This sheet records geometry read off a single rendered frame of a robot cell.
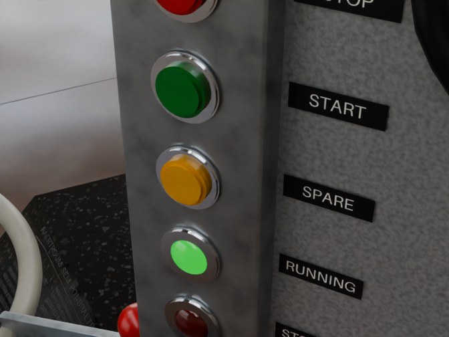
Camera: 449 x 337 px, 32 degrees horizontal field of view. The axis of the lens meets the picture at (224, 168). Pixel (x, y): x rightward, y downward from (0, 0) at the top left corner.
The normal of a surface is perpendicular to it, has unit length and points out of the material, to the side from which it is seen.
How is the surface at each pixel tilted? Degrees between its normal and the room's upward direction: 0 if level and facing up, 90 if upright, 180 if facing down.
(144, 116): 90
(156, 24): 90
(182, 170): 90
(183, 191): 90
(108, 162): 0
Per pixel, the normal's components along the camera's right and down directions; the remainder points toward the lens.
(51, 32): 0.00, -0.81
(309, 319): -0.46, 0.51
